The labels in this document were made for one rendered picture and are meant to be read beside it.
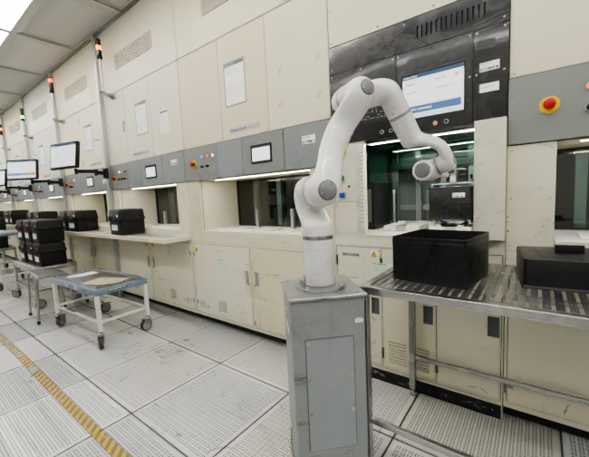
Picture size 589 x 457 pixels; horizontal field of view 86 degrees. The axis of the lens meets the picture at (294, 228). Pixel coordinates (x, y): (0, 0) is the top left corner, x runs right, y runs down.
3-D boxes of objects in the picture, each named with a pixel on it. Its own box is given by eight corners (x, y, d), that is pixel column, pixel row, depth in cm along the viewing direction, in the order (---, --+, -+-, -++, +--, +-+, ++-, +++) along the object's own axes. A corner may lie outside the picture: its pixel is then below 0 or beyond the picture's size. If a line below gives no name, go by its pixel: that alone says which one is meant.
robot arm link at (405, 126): (428, 96, 125) (458, 163, 132) (391, 117, 134) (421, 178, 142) (426, 101, 118) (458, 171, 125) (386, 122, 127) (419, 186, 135)
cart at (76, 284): (51, 326, 298) (44, 277, 293) (109, 309, 340) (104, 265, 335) (100, 352, 242) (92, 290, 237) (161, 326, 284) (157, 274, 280)
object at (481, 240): (421, 266, 147) (420, 228, 145) (489, 274, 127) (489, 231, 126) (391, 278, 128) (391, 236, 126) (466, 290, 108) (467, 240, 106)
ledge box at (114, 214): (108, 234, 332) (105, 209, 329) (135, 231, 353) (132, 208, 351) (120, 236, 312) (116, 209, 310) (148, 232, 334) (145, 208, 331)
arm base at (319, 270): (299, 295, 112) (296, 243, 110) (292, 281, 131) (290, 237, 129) (351, 290, 115) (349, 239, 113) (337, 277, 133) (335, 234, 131)
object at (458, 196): (426, 226, 182) (425, 170, 178) (435, 222, 198) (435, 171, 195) (474, 227, 167) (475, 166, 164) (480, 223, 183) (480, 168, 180)
